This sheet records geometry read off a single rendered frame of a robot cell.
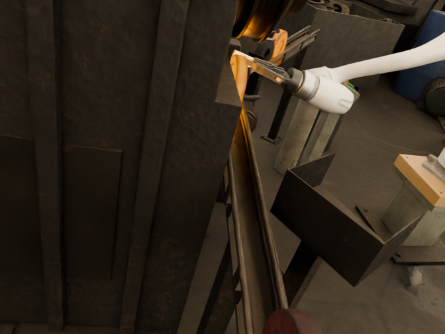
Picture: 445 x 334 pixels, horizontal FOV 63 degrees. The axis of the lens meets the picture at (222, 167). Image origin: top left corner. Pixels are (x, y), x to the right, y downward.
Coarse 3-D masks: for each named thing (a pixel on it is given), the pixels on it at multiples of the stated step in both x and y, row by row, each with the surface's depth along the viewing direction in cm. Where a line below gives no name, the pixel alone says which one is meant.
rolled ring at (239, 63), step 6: (234, 54) 108; (234, 60) 107; (240, 60) 104; (246, 60) 105; (234, 66) 105; (240, 66) 103; (246, 66) 103; (234, 72) 104; (240, 72) 102; (246, 72) 103; (234, 78) 103; (240, 78) 102; (246, 78) 102; (240, 84) 102; (240, 90) 103; (240, 96) 103
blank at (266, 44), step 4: (264, 40) 156; (260, 44) 155; (264, 44) 155; (268, 44) 157; (272, 44) 162; (256, 48) 155; (260, 48) 155; (264, 48) 155; (268, 48) 161; (272, 48) 164; (256, 52) 156; (260, 52) 155; (264, 52) 158; (268, 52) 164; (272, 52) 167; (264, 56) 165; (268, 56) 165; (264, 60) 165; (268, 60) 167
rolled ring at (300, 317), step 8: (280, 312) 50; (288, 312) 48; (296, 312) 48; (304, 312) 49; (272, 320) 53; (280, 320) 50; (288, 320) 47; (296, 320) 46; (304, 320) 46; (312, 320) 46; (264, 328) 55; (272, 328) 52; (280, 328) 50; (288, 328) 47; (296, 328) 45; (304, 328) 45; (312, 328) 45; (320, 328) 45
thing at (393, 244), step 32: (320, 160) 93; (288, 192) 86; (320, 192) 100; (288, 224) 88; (320, 224) 81; (352, 224) 75; (416, 224) 83; (320, 256) 83; (352, 256) 76; (384, 256) 81; (288, 288) 104
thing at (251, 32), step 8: (264, 0) 85; (272, 0) 85; (280, 0) 85; (256, 8) 87; (264, 8) 87; (272, 8) 87; (280, 8) 86; (256, 16) 90; (264, 16) 89; (272, 16) 89; (280, 16) 88; (256, 24) 92; (264, 24) 92; (272, 24) 90; (248, 32) 98; (256, 32) 97; (264, 32) 96; (256, 40) 104
